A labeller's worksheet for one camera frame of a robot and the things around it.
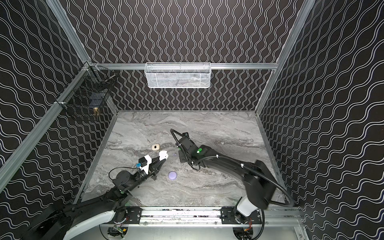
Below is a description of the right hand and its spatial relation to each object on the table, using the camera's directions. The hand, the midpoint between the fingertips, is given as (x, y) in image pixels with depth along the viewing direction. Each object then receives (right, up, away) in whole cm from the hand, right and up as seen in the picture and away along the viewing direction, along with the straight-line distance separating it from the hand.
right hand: (185, 153), depth 85 cm
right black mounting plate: (+21, -29, -12) cm, 38 cm away
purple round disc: (-8, -13, +3) cm, 16 cm away
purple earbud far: (-8, -3, +11) cm, 14 cm away
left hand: (-9, 0, -14) cm, 16 cm away
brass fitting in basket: (-50, +24, -2) cm, 56 cm away
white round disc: (-10, +2, -12) cm, 16 cm away
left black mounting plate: (-26, -28, -9) cm, 39 cm away
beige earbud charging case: (-20, +2, +12) cm, 24 cm away
